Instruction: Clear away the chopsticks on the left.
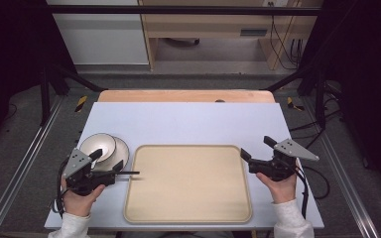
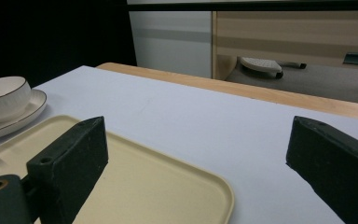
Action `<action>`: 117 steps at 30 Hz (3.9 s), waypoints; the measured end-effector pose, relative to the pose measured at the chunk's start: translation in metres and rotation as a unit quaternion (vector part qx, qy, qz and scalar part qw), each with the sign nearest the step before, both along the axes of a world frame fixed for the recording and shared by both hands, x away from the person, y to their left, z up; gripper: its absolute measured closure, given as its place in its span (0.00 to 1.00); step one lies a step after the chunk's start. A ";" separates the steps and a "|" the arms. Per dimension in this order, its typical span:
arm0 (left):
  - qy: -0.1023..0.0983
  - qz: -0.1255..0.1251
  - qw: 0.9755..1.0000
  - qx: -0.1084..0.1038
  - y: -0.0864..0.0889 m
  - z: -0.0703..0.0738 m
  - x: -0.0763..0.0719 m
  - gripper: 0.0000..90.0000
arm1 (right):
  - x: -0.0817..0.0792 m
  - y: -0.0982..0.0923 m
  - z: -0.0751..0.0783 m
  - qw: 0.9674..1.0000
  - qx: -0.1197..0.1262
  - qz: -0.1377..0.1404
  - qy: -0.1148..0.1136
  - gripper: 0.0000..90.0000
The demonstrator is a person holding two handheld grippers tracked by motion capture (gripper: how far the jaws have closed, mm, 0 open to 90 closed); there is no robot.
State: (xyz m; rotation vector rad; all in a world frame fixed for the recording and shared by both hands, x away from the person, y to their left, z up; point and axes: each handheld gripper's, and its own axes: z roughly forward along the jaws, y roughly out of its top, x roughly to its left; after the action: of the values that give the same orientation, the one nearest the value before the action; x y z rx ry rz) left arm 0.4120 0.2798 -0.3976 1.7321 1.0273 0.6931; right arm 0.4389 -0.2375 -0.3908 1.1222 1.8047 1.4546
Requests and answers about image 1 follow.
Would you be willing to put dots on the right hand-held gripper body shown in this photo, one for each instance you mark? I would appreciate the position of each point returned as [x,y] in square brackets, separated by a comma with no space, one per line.
[276,167]

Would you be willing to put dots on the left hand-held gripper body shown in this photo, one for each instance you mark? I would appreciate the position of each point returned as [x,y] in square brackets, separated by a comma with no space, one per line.
[79,177]

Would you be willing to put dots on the thin black stick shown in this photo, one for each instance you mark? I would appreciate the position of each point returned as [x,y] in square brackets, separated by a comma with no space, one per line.
[130,172]

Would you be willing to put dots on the person's right hand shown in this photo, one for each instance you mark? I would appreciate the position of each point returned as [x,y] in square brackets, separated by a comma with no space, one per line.
[281,190]

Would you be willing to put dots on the person's left hand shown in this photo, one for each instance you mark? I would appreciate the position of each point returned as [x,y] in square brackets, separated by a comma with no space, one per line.
[79,203]

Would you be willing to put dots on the white bowl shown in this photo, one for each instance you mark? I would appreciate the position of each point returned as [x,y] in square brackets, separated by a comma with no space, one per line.
[96,143]

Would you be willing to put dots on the white plate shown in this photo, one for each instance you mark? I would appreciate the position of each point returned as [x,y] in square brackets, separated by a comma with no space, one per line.
[122,152]

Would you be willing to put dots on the yellow black tape strip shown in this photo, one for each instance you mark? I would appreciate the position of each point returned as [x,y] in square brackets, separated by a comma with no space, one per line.
[291,103]
[81,103]

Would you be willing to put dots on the beige tray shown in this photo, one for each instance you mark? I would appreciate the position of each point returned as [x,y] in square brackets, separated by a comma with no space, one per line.
[188,185]

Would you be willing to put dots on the black metal stand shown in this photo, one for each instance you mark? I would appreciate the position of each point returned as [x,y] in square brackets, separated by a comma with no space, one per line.
[44,99]
[320,99]

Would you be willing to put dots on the wooden table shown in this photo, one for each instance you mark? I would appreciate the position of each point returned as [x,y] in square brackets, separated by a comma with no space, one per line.
[178,95]

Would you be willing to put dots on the white cabinet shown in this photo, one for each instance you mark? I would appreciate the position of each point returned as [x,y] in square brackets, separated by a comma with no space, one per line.
[102,36]

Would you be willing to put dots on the dark curtain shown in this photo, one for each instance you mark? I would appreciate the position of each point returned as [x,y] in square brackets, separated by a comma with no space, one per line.
[10,59]
[367,66]

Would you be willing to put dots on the light wooden desk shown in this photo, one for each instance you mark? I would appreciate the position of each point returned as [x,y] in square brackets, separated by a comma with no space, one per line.
[205,26]

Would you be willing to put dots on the aluminium floor rail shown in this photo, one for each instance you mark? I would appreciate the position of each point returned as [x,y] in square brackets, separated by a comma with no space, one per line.
[347,188]
[16,168]

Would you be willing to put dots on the black frame crossbar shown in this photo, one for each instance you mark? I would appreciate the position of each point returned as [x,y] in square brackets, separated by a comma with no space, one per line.
[178,10]

